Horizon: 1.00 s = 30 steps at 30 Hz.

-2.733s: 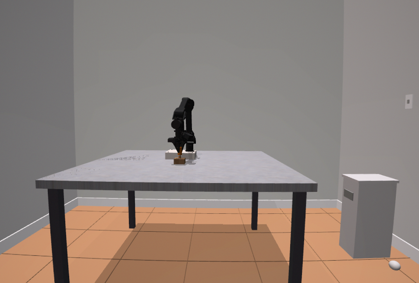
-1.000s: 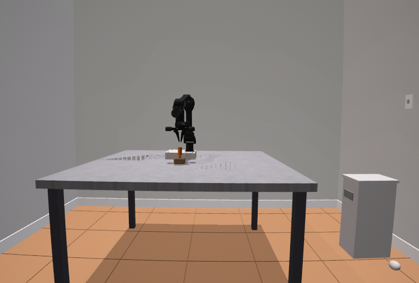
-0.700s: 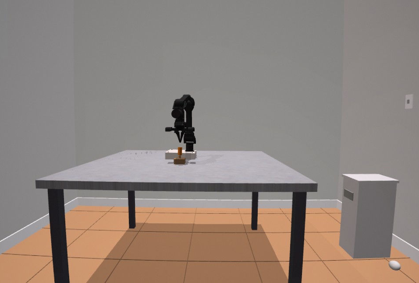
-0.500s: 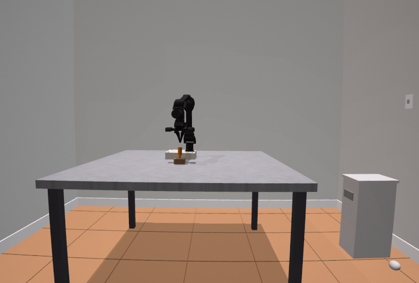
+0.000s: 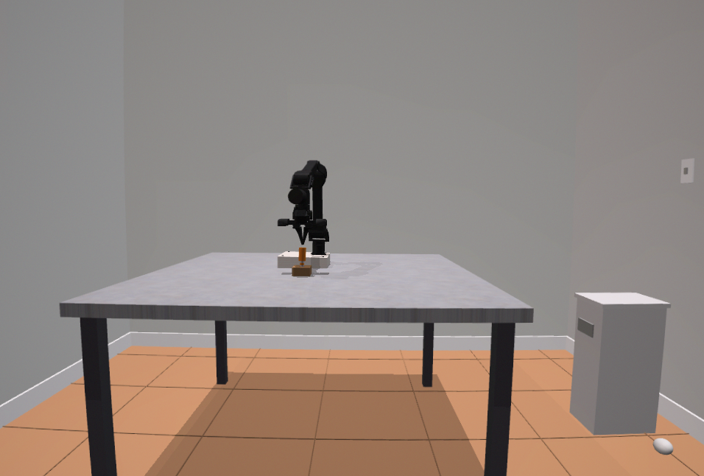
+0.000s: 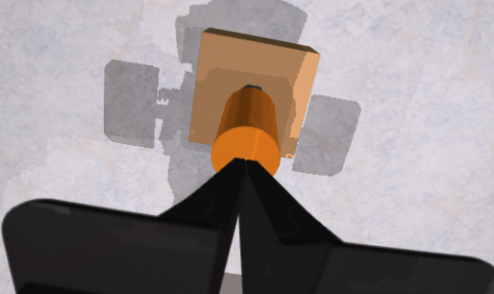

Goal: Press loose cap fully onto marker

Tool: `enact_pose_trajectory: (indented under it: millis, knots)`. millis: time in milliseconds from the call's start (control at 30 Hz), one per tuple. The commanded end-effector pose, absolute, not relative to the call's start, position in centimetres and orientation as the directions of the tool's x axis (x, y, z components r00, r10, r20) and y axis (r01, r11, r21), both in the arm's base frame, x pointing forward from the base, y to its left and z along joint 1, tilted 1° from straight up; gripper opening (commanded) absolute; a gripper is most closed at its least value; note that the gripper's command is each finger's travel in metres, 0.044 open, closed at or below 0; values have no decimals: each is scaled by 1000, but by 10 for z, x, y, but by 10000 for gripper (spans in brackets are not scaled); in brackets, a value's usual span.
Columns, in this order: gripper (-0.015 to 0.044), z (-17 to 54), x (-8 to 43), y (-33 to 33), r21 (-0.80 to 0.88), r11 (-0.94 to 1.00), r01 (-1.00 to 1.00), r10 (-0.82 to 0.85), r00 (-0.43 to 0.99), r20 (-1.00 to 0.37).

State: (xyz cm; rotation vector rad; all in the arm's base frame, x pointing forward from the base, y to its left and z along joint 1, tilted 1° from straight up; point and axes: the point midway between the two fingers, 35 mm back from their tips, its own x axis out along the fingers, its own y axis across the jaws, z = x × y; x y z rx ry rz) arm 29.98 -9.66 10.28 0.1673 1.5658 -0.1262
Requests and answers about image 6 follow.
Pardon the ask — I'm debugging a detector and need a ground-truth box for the orange cylinder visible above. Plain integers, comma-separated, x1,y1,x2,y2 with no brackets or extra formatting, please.
210,87,281,176

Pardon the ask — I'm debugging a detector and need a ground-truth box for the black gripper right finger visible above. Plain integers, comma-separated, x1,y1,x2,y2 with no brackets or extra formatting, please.
238,159,494,294

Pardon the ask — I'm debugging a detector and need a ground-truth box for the tan square block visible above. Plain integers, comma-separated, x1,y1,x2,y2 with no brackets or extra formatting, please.
188,28,320,159

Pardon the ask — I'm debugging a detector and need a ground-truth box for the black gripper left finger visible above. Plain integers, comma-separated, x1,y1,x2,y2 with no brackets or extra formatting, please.
1,158,247,294

